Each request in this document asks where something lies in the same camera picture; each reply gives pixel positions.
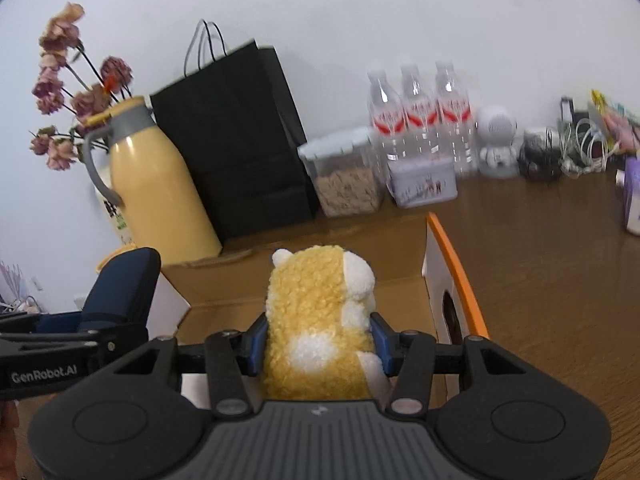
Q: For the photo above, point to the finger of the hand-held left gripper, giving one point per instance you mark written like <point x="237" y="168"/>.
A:
<point x="60" y="321"/>

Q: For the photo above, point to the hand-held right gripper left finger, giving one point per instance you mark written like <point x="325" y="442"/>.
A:
<point x="256" y="347"/>

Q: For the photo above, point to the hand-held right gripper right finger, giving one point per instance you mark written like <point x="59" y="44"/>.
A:
<point x="380" y="345"/>

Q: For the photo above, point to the yellow plush toy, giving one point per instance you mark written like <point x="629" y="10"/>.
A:
<point x="320" y="310"/>

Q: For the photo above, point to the cardboard box with orange edge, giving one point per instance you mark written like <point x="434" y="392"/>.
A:
<point x="395" y="260"/>

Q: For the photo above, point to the white milk carton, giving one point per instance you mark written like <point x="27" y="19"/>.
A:
<point x="117" y="220"/>

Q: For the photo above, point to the pale printed tin box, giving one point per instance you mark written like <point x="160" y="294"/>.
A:
<point x="422" y="185"/>

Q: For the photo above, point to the yellow thermos jug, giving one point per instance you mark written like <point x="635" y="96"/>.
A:
<point x="155" y="185"/>

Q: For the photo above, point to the clear cereal container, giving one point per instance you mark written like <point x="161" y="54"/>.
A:
<point x="345" y="180"/>

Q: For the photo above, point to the black paper bag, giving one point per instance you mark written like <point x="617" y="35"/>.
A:
<point x="240" y="150"/>

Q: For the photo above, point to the clear water bottle red label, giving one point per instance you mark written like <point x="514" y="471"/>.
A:
<point x="417" y="105"/>
<point x="455" y="110"/>
<point x="385" y="110"/>

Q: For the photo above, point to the white robot figurine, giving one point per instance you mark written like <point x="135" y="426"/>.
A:
<point x="497" y="135"/>

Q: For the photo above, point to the dried pink flowers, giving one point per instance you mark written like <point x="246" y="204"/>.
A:
<point x="55" y="75"/>

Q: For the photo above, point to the black round gadget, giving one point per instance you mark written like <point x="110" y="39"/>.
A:
<point x="537" y="155"/>

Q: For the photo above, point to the purple tissue pack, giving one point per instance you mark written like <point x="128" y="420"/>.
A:
<point x="632" y="195"/>

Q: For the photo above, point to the colourful snack packets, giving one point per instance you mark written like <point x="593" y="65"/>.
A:
<point x="617" y="120"/>

